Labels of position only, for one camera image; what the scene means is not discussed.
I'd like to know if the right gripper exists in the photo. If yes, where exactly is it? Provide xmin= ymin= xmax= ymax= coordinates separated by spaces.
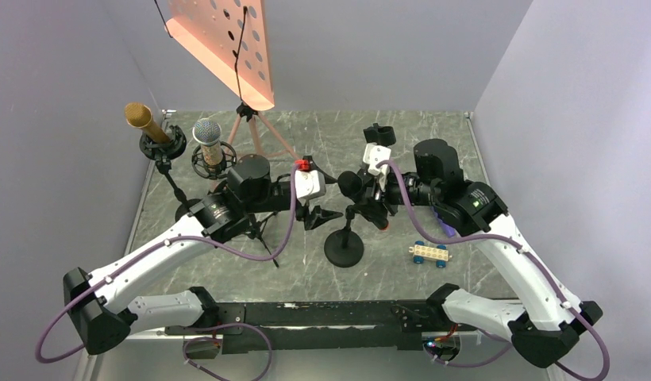
xmin=353 ymin=164 xmax=441 ymax=218

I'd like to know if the black microphone orange tip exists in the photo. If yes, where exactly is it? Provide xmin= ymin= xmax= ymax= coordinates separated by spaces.
xmin=337 ymin=170 xmax=389 ymax=230

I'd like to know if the black round-base stand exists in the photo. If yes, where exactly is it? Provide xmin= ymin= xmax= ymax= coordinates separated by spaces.
xmin=324 ymin=206 xmax=364 ymax=268
xmin=363 ymin=122 xmax=396 ymax=147

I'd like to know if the purple microphone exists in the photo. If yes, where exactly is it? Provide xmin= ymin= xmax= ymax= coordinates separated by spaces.
xmin=432 ymin=207 xmax=456 ymax=238

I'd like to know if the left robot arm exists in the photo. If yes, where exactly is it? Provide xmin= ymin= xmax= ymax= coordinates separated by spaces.
xmin=64 ymin=155 xmax=343 ymax=355

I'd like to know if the black tripod mic stand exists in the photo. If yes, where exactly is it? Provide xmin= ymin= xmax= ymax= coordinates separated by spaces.
xmin=191 ymin=141 xmax=277 ymax=253

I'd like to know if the silver mesh glitter microphone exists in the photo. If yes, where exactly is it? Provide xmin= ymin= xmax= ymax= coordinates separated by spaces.
xmin=192 ymin=117 xmax=224 ymax=171

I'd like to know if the pink music stand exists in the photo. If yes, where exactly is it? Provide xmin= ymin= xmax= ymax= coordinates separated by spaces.
xmin=164 ymin=0 xmax=299 ymax=160

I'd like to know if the gold microphone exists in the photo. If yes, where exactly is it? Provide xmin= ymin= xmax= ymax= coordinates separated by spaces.
xmin=124 ymin=102 xmax=171 ymax=144

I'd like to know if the toy brick car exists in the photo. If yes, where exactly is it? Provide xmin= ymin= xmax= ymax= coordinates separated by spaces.
xmin=408 ymin=241 xmax=452 ymax=268

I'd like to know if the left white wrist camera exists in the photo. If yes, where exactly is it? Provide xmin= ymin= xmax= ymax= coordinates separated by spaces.
xmin=295 ymin=159 xmax=326 ymax=203

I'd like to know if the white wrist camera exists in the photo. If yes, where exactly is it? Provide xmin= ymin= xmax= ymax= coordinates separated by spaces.
xmin=362 ymin=143 xmax=391 ymax=176
xmin=295 ymin=159 xmax=326 ymax=203

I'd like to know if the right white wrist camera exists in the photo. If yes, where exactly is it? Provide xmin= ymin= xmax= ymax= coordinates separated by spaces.
xmin=362 ymin=143 xmax=391 ymax=176

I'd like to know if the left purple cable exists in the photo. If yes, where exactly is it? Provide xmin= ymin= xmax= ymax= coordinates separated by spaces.
xmin=35 ymin=164 xmax=300 ymax=381

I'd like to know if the purple cable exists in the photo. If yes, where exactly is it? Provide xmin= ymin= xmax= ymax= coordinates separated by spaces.
xmin=35 ymin=164 xmax=300 ymax=381
xmin=378 ymin=159 xmax=611 ymax=381

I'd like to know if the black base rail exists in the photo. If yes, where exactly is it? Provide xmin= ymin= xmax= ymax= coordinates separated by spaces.
xmin=164 ymin=298 xmax=476 ymax=354

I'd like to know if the black shock-mount stand left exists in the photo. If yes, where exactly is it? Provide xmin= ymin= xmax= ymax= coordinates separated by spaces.
xmin=139 ymin=125 xmax=205 ymax=222

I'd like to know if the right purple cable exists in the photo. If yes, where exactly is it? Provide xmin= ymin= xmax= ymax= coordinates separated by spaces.
xmin=378 ymin=159 xmax=611 ymax=381

